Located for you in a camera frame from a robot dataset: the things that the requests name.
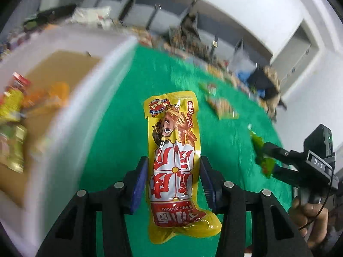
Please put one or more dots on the yellow barcode snack bag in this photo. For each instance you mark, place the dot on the yellow barcode snack bag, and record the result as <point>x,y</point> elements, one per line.
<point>13,133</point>

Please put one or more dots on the white plastic bag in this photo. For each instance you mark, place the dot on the white plastic bag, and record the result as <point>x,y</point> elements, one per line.
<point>93,16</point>

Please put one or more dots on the camouflage jacket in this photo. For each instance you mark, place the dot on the camouflage jacket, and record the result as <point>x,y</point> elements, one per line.
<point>186,38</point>

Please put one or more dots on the orange sausage snack bag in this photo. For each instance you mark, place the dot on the orange sausage snack bag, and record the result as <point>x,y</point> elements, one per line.
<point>46,100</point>

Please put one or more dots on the grey sofa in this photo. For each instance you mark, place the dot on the grey sofa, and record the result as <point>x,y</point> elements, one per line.
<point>159,16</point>

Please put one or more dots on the white foam box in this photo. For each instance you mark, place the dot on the white foam box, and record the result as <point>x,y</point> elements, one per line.
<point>93,63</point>

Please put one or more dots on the red snack packet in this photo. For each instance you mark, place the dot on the red snack packet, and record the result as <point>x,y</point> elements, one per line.
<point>18,82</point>

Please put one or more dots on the yellow chicken foot snack packet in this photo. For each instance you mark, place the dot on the yellow chicken foot snack packet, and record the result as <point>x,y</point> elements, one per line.
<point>174,148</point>

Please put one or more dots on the right hand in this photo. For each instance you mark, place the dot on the right hand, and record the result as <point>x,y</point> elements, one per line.
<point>301,215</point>

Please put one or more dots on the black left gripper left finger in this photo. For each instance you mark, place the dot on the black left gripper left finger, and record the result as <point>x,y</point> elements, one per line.
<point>74,232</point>

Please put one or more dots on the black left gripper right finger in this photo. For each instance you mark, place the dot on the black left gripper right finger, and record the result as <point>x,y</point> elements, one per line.
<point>273,232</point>

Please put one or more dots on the black bag on sofa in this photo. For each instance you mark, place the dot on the black bag on sofa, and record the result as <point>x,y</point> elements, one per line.
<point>266,79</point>

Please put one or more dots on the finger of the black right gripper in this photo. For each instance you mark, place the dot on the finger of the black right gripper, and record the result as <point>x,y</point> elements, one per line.
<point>286,157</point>
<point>288,176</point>

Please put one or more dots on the green snack packet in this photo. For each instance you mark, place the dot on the green snack packet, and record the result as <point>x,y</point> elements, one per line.
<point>266,163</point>

